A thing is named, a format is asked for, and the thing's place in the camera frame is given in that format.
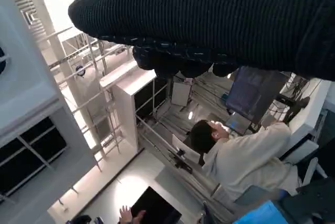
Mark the small white grilled unit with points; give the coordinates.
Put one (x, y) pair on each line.
(123, 109)

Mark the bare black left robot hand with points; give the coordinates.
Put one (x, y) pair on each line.
(308, 203)

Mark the square ceiling air vent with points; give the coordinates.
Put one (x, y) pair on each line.
(26, 12)

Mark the large white grilled unit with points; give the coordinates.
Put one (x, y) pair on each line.
(28, 90)

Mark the white desk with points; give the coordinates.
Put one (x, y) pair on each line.
(311, 119)

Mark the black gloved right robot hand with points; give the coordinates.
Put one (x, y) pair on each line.
(209, 20)

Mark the seated person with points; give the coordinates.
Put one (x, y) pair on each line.
(125, 212)

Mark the lit laptop on desk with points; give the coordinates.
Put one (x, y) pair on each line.
(238, 123)

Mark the person at desk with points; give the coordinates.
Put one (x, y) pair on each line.
(248, 163)

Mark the black laptop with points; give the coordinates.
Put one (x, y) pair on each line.
(157, 205)

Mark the black camera on stand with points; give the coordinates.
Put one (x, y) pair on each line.
(181, 159)

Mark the dark computer monitor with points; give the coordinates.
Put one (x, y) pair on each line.
(254, 93)

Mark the white box on floor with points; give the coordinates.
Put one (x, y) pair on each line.
(181, 93)

